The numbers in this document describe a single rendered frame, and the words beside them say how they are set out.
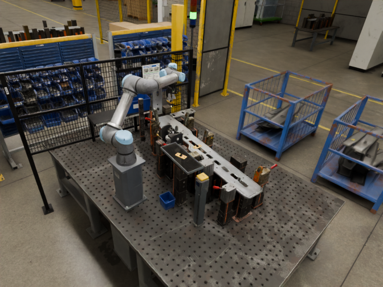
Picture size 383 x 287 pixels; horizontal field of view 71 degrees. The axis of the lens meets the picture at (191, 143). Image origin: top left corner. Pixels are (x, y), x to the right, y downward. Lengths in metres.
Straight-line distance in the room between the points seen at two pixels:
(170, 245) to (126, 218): 0.42
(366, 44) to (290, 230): 7.89
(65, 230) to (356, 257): 2.95
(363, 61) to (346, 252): 7.13
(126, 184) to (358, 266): 2.35
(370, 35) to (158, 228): 8.49
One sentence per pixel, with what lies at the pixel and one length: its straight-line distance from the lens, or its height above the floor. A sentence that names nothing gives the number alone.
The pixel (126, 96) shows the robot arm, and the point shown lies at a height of 1.52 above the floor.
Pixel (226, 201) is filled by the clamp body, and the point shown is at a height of 0.96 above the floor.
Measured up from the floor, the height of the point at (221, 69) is 0.60.
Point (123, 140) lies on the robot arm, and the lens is 1.90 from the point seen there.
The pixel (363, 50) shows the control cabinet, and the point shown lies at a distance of 9.62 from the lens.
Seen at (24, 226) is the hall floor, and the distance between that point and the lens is 3.38.
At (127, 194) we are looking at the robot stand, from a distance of 2.14.
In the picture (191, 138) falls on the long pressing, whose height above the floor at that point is 1.00.
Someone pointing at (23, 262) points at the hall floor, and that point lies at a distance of 3.08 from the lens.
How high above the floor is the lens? 2.32
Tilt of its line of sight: 33 degrees down
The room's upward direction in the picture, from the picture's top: 4 degrees clockwise
